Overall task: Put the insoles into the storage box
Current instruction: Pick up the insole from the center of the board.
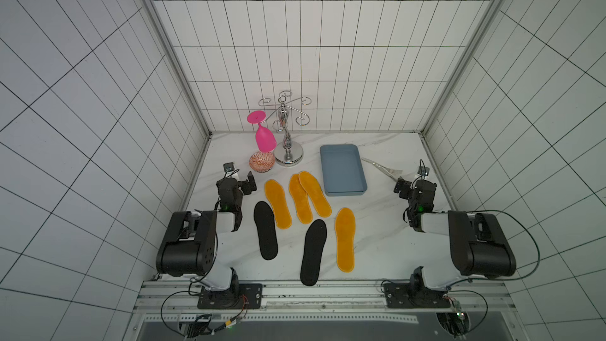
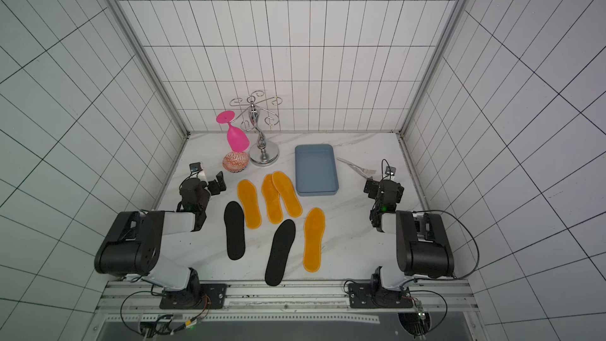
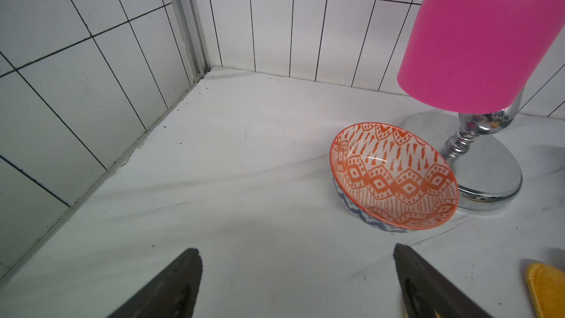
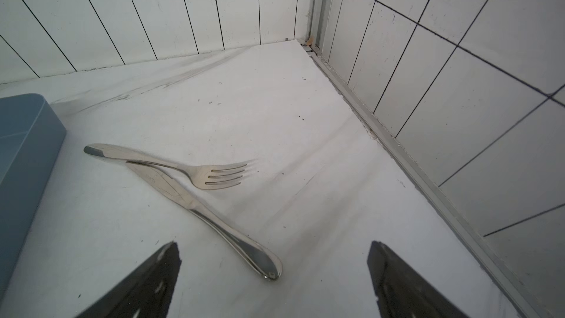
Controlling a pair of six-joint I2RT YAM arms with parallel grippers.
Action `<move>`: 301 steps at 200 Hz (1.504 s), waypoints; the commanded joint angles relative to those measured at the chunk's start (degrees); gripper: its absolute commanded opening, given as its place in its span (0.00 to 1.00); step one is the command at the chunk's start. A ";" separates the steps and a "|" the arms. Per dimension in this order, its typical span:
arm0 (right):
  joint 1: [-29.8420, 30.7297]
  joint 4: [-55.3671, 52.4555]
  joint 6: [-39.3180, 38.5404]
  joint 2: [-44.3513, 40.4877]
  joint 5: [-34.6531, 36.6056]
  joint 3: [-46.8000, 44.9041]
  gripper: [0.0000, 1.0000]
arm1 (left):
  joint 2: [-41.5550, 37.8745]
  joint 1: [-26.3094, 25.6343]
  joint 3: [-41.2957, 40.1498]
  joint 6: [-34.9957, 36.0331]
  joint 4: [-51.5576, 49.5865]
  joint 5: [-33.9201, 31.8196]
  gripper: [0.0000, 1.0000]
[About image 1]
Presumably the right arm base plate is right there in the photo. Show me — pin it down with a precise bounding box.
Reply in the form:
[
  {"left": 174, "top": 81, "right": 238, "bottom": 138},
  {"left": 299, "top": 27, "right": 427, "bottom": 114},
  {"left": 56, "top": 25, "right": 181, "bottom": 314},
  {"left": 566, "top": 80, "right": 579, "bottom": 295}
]
[{"left": 380, "top": 281, "right": 451, "bottom": 309}]

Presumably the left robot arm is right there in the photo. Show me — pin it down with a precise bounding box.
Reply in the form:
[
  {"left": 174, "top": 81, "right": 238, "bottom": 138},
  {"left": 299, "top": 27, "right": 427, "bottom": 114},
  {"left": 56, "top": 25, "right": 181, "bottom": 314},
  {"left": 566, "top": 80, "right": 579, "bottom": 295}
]
[{"left": 156, "top": 173, "right": 257, "bottom": 308}]

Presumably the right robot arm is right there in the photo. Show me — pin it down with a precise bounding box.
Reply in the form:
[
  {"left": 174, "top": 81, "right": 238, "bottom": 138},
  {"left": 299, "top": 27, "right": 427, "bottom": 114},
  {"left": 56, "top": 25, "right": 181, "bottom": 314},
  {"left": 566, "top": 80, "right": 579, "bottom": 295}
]
[{"left": 394, "top": 178, "right": 517, "bottom": 308}]

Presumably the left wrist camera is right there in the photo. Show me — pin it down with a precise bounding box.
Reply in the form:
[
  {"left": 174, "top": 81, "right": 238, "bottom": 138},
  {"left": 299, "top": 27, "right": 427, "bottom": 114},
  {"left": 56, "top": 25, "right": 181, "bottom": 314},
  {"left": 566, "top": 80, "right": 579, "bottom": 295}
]
[{"left": 223, "top": 162, "right": 240, "bottom": 181}]

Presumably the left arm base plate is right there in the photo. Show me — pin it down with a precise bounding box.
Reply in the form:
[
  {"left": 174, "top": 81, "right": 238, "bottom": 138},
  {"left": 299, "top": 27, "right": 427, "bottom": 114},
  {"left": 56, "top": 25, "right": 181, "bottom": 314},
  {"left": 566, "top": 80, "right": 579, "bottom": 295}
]
[{"left": 197, "top": 284, "right": 264, "bottom": 309}]

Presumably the black insole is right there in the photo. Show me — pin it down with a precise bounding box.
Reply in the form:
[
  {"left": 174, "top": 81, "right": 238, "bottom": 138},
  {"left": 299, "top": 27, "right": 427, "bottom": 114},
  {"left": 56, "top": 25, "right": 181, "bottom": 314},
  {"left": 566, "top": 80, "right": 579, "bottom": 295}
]
[
  {"left": 253, "top": 201, "right": 279, "bottom": 260},
  {"left": 300, "top": 219, "right": 327, "bottom": 287}
]

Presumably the yellow insole overlapping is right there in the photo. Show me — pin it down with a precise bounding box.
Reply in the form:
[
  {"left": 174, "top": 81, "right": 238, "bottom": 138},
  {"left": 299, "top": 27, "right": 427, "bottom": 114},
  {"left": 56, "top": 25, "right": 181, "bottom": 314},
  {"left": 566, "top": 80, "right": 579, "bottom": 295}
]
[{"left": 298, "top": 171, "right": 332, "bottom": 218}]

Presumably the silver knife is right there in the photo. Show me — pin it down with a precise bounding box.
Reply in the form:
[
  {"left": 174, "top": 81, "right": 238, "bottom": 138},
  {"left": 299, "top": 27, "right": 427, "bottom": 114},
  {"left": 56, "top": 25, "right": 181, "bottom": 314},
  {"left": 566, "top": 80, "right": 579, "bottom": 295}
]
[{"left": 370, "top": 162, "right": 402, "bottom": 182}]

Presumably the black insole right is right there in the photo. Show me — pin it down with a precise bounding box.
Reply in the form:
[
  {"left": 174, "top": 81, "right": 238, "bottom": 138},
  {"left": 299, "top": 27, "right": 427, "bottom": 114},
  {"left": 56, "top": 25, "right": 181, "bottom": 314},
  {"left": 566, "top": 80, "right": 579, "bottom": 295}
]
[{"left": 300, "top": 219, "right": 327, "bottom": 287}]

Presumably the black insole left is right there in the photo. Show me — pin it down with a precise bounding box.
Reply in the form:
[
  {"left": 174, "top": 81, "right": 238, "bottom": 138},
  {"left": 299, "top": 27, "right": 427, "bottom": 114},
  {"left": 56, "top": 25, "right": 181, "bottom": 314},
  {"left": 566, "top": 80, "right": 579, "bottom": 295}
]
[{"left": 253, "top": 201, "right": 279, "bottom": 260}]

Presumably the yellow insole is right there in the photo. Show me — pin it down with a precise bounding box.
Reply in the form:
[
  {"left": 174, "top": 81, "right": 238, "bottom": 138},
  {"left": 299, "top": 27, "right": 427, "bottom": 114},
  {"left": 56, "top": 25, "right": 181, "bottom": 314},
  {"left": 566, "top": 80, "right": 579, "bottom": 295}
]
[
  {"left": 289, "top": 174, "right": 313, "bottom": 224},
  {"left": 335, "top": 208, "right": 356, "bottom": 273},
  {"left": 264, "top": 179, "right": 292, "bottom": 230}
]

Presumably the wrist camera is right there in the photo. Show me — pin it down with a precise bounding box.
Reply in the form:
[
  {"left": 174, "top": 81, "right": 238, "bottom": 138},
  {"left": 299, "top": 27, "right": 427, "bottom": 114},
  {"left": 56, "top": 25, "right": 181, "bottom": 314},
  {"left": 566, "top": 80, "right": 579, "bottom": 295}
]
[
  {"left": 418, "top": 165, "right": 430, "bottom": 179},
  {"left": 223, "top": 162, "right": 240, "bottom": 181}
]

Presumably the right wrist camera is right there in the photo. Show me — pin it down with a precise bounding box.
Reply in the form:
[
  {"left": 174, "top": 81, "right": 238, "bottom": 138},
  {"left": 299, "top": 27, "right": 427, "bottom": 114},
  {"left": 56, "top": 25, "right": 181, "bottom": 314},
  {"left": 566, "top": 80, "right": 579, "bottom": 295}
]
[{"left": 418, "top": 165, "right": 430, "bottom": 179}]

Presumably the pink plastic goblet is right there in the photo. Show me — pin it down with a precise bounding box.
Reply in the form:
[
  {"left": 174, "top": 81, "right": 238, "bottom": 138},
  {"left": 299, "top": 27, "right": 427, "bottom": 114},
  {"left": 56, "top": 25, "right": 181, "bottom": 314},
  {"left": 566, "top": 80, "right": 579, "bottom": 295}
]
[{"left": 247, "top": 111, "right": 277, "bottom": 153}]

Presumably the blue grey storage box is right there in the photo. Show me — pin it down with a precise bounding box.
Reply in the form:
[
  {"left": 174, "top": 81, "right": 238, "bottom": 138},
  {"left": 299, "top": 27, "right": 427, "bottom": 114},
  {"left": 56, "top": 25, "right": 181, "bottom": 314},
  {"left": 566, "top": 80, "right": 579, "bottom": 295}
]
[{"left": 320, "top": 144, "right": 368, "bottom": 197}]

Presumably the chrome glass holder stand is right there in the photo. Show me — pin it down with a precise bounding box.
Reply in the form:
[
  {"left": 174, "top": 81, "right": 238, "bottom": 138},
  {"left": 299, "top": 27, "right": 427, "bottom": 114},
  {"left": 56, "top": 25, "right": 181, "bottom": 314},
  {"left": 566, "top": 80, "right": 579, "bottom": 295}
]
[{"left": 258, "top": 90, "right": 312, "bottom": 167}]

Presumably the silver fork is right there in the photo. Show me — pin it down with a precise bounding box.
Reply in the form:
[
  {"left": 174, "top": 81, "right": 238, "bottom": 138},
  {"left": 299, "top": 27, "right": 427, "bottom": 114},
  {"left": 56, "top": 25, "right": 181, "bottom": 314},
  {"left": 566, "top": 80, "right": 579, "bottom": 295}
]
[{"left": 361, "top": 157, "right": 402, "bottom": 178}]

